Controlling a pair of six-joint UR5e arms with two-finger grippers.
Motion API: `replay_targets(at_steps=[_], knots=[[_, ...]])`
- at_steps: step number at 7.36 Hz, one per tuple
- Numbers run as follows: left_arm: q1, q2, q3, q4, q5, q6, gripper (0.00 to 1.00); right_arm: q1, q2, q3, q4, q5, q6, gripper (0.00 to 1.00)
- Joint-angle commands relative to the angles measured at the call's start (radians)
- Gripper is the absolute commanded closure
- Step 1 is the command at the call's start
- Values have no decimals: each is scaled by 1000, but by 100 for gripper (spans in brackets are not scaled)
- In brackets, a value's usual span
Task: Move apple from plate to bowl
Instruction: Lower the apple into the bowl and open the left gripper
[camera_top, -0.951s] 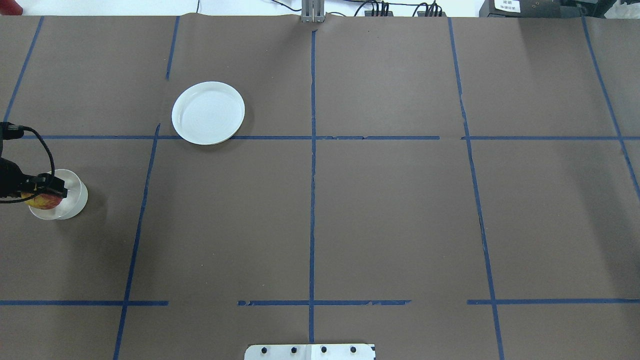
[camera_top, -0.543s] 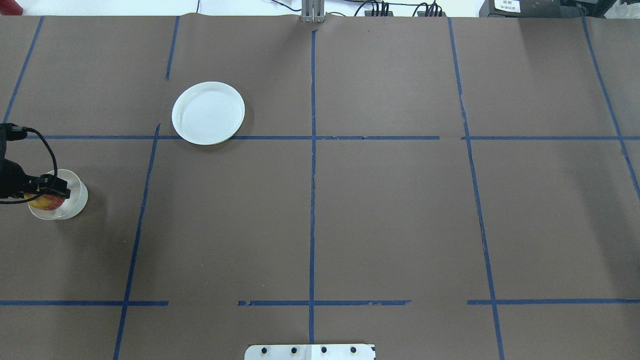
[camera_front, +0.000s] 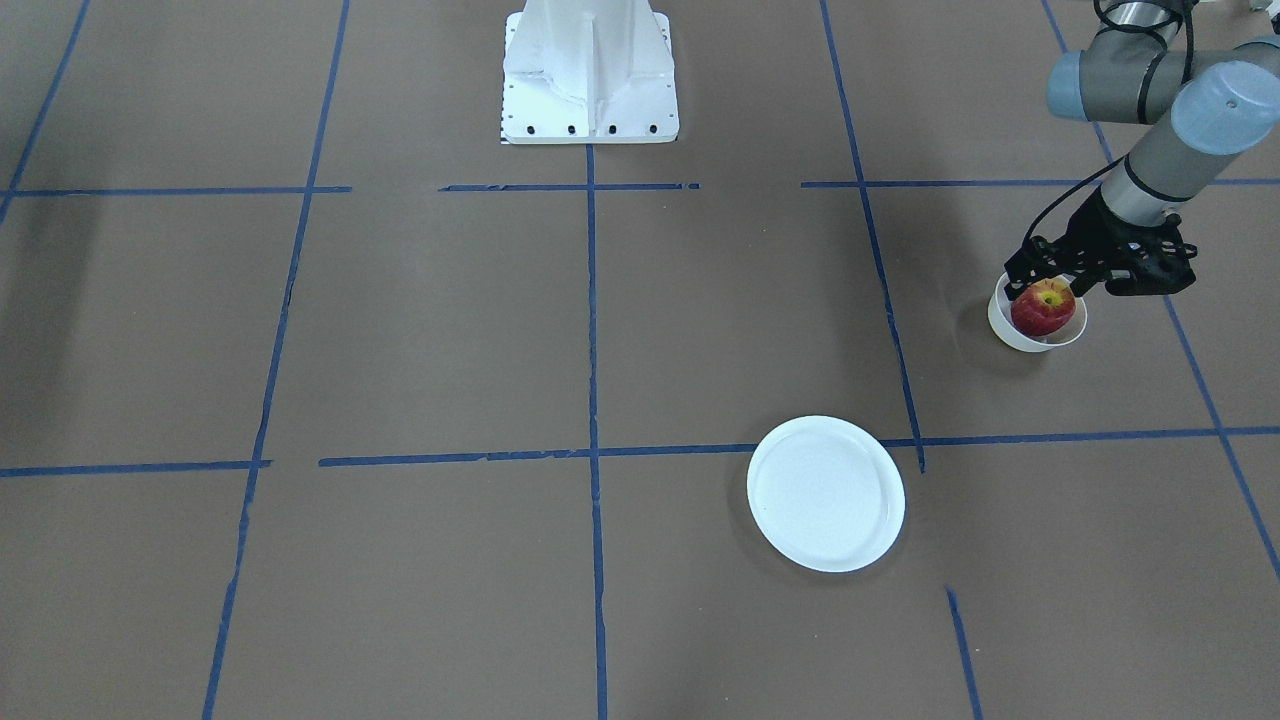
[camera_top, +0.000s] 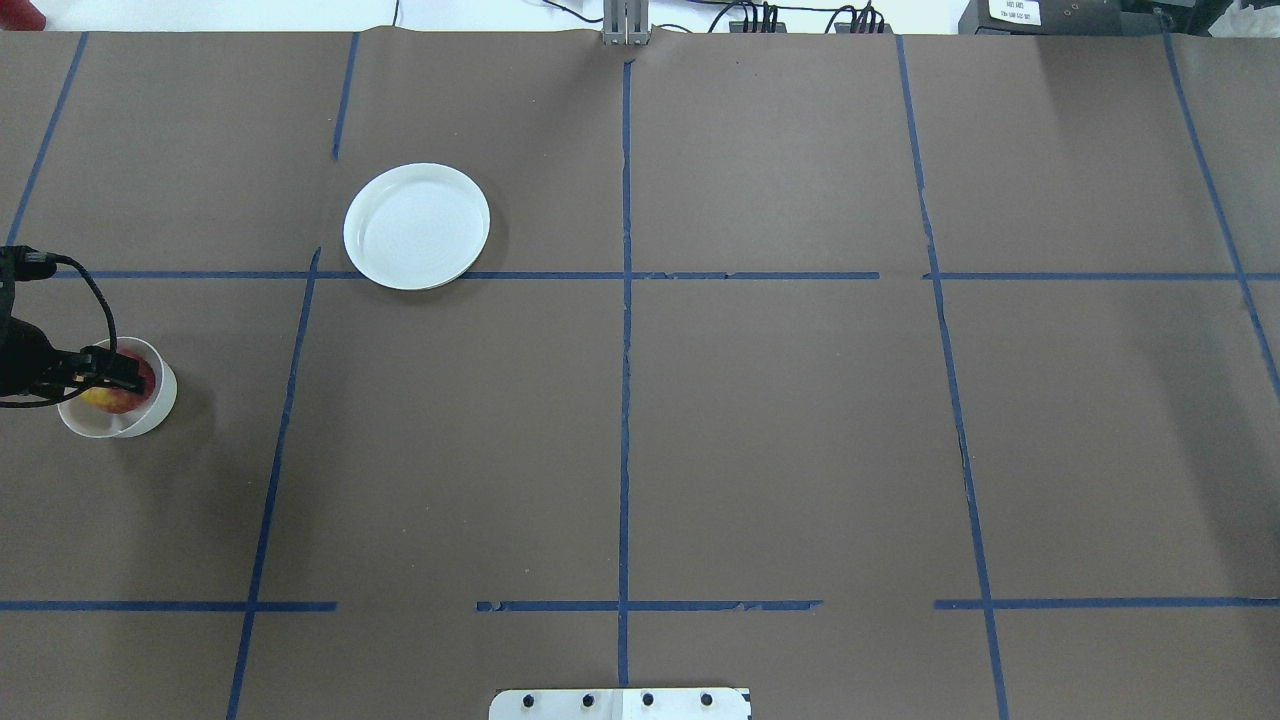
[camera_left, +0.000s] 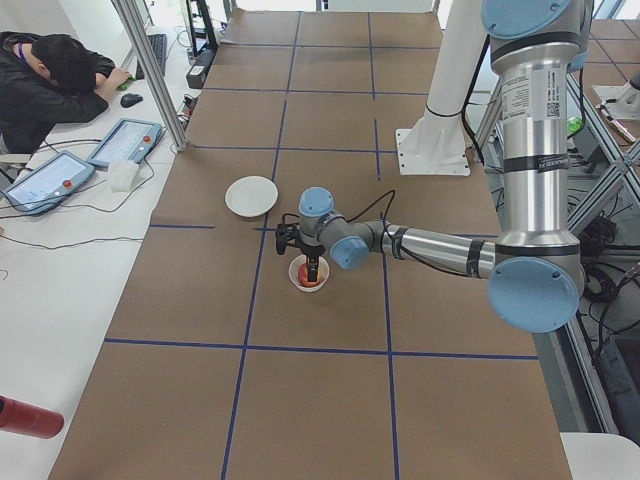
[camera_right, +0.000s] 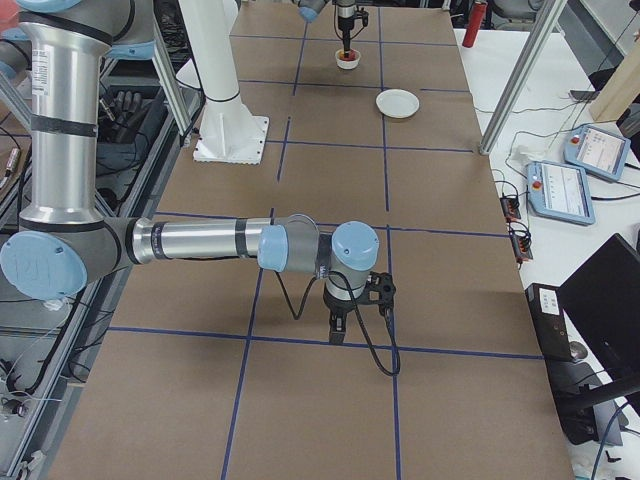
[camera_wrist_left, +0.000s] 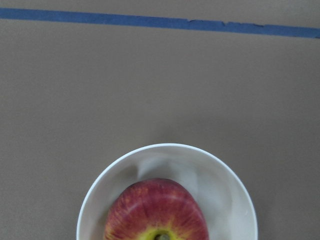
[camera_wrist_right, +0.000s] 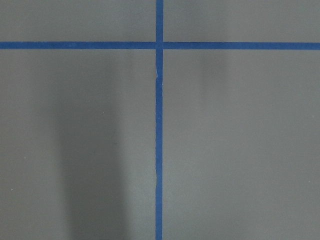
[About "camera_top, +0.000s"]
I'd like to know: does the white bowl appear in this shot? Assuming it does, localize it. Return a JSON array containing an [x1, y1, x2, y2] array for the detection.
[[58, 336, 178, 439]]

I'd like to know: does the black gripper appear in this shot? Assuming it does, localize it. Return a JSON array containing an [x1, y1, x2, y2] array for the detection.
[[1, 316, 145, 398]]

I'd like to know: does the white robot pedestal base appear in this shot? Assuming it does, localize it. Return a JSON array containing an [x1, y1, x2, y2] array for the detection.
[[488, 687, 753, 719]]

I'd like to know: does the white round plate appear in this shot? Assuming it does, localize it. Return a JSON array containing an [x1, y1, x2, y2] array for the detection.
[[343, 163, 492, 291]]

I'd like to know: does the red yellow apple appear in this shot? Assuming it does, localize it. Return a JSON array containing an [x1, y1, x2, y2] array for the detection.
[[78, 348, 157, 415]]

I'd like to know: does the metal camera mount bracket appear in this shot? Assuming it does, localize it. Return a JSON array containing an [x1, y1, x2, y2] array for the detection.
[[600, 0, 652, 46]]

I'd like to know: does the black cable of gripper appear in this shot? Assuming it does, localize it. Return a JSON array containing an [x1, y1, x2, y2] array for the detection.
[[0, 255, 122, 409]]

